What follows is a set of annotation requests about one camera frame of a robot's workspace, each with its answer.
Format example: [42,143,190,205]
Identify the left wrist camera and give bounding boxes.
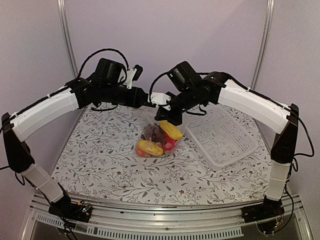
[123,64,143,89]

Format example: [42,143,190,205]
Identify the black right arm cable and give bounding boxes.
[149,71,315,158]

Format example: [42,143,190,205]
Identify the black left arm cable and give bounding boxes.
[0,48,131,171]

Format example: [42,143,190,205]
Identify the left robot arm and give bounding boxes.
[1,58,148,217]

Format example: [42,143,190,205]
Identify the red toy bell pepper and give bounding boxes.
[162,135,180,155]

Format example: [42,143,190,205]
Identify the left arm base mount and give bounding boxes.
[48,185,93,223]

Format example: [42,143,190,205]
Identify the floral patterned table mat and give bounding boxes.
[51,104,272,205]

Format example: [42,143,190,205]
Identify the aluminium frame post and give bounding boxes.
[250,0,275,90]
[56,0,78,78]

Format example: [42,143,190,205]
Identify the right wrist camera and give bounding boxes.
[148,92,172,111]

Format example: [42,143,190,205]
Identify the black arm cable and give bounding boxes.
[0,48,131,171]
[149,71,315,158]

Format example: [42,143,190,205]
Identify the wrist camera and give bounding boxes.
[148,92,172,111]
[123,64,143,89]

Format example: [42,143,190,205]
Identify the aluminium front rail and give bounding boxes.
[22,193,314,240]

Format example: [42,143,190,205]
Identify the clear zip top bag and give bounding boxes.
[134,107,188,158]

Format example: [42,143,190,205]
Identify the orange toy pumpkin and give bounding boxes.
[135,146,148,158]

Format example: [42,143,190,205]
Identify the right aluminium frame post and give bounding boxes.
[250,0,275,90]

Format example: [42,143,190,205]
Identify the purple toy grapes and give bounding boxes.
[140,123,166,145]

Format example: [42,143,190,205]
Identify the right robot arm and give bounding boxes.
[155,61,299,218]

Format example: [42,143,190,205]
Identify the white plastic basket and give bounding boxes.
[186,104,258,170]

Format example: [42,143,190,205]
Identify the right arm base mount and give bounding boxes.
[241,196,285,223]

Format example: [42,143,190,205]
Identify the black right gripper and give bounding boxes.
[154,86,199,126]

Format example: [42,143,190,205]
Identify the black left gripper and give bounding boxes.
[100,82,146,108]

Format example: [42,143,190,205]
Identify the left aluminium frame post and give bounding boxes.
[56,0,78,78]

